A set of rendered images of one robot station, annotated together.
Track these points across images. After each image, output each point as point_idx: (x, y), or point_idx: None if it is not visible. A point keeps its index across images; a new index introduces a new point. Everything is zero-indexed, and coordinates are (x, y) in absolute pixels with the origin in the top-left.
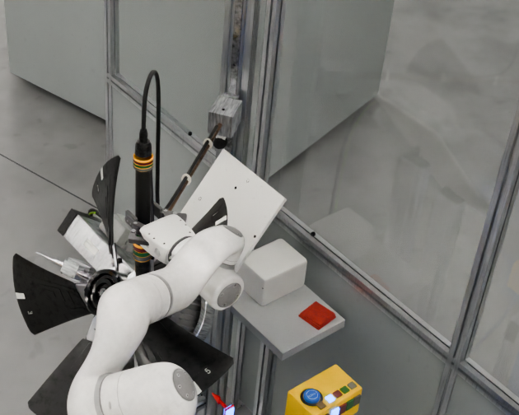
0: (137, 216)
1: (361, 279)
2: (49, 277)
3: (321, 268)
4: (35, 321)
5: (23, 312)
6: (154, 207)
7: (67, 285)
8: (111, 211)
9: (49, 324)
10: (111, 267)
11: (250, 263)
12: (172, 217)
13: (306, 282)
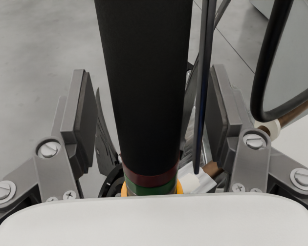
0: (113, 112)
1: None
2: (104, 130)
3: None
4: (100, 163)
5: (95, 148)
6: (212, 100)
7: (112, 151)
8: (190, 73)
9: (107, 173)
10: (188, 146)
11: None
12: (268, 235)
13: None
